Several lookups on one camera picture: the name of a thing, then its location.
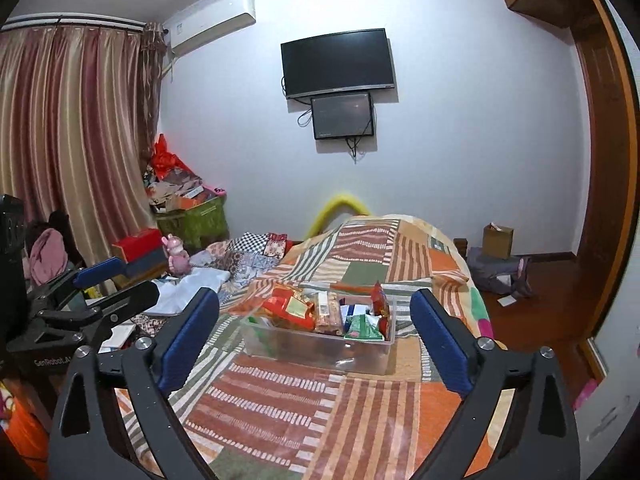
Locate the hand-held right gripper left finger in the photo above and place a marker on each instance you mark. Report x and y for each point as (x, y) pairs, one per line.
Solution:
(190, 330)

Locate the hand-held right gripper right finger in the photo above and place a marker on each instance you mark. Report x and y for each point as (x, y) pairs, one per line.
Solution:
(440, 340)

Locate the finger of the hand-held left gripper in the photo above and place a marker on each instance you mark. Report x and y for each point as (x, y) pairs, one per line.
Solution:
(100, 269)
(127, 302)

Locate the clear bag of orange snacks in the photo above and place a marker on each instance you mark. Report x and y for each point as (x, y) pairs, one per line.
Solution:
(277, 305)

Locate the beige cracker block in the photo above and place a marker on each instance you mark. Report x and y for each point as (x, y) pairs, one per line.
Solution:
(329, 315)

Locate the clear plastic container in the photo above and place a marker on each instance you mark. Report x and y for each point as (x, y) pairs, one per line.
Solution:
(310, 350)

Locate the pink garment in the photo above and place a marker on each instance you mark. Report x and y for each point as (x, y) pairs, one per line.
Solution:
(47, 255)

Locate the white cardboard box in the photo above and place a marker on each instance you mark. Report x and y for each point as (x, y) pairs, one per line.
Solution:
(117, 337)

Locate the dark blue box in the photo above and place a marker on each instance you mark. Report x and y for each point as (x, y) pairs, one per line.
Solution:
(147, 267)

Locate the red box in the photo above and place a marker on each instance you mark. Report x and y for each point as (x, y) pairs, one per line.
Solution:
(137, 245)

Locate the pink toy figure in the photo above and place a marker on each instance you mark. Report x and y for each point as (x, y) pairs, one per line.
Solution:
(176, 257)

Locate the tall red snack packet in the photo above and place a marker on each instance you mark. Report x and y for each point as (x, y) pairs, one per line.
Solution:
(379, 305)

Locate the white card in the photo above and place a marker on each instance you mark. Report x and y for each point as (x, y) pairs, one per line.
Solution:
(506, 302)

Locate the green white snack packet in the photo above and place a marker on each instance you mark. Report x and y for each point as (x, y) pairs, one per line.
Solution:
(362, 329)

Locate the grey purple bag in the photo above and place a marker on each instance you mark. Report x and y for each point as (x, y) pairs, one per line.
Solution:
(495, 272)

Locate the blue white snack packet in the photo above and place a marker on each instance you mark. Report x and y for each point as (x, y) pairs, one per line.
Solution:
(356, 308)

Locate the checkered patchwork quilt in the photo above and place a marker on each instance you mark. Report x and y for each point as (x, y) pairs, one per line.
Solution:
(250, 252)

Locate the green storage box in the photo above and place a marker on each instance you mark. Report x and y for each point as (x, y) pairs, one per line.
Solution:
(195, 222)

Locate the pile of papers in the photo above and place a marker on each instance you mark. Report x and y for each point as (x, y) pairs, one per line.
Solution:
(172, 187)

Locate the gold snack packet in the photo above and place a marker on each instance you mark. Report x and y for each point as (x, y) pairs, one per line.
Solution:
(301, 312)

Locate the brown cardboard box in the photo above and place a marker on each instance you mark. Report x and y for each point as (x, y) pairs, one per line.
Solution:
(497, 241)

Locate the striped patchwork blanket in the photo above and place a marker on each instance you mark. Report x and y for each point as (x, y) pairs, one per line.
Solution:
(280, 410)

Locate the red plastic bag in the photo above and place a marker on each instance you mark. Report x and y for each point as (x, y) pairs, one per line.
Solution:
(165, 157)

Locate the striped curtain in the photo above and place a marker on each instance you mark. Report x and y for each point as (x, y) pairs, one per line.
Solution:
(75, 135)

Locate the yellow foam tube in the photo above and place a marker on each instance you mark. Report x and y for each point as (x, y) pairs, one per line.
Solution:
(340, 202)

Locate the brown wooden door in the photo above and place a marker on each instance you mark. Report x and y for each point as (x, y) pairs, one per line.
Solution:
(600, 185)

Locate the white air conditioner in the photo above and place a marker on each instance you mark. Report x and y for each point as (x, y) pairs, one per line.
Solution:
(210, 25)

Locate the pink wall sticker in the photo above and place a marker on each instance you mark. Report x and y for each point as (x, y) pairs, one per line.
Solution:
(585, 395)

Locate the small black wall monitor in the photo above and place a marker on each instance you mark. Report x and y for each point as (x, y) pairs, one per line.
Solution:
(342, 115)

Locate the curtain rail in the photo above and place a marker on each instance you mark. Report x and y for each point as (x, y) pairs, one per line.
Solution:
(75, 22)

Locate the black wall television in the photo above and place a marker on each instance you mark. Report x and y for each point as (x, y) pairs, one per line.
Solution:
(337, 62)

